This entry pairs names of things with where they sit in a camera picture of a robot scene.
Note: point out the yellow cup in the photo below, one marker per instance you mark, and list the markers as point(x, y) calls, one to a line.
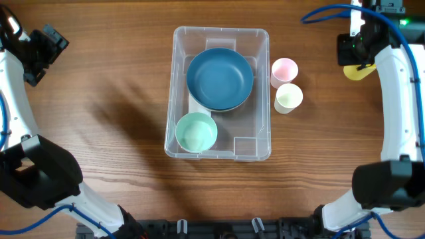
point(352, 72)

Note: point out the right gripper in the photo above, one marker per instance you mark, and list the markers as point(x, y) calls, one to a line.
point(344, 57)

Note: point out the white label in container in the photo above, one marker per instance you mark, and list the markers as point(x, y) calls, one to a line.
point(194, 107)

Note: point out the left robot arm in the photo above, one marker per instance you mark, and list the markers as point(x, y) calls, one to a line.
point(34, 170)

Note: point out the pink cup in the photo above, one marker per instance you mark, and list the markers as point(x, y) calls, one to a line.
point(283, 71)

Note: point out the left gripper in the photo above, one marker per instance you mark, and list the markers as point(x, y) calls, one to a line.
point(53, 50)

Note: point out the mint green small bowl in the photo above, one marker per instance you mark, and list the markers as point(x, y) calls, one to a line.
point(196, 132)

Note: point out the cream large bowl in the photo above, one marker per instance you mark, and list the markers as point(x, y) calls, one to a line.
point(224, 110)

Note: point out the clear plastic storage container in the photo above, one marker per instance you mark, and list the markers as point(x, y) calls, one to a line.
point(244, 134)

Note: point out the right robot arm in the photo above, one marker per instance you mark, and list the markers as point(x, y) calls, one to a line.
point(384, 38)

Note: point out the dark blue bowl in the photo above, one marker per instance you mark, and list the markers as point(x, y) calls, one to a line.
point(219, 78)

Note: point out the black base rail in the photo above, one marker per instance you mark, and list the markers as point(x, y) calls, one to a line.
point(283, 228)

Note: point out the cream cup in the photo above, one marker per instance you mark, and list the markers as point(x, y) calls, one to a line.
point(288, 97)

